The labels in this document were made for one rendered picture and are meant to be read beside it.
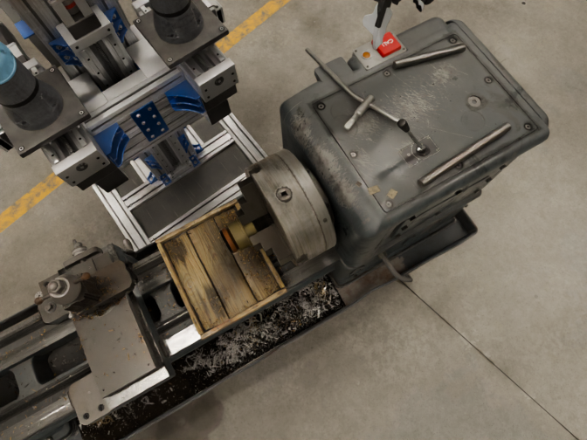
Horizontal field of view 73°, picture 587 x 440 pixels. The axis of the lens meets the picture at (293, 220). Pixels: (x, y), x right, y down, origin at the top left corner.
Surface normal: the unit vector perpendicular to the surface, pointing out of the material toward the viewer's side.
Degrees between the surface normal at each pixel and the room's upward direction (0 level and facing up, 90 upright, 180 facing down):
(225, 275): 0
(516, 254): 0
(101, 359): 0
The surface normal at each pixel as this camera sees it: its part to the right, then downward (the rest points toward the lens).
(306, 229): 0.33, 0.35
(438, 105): -0.02, -0.32
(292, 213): 0.18, 0.05
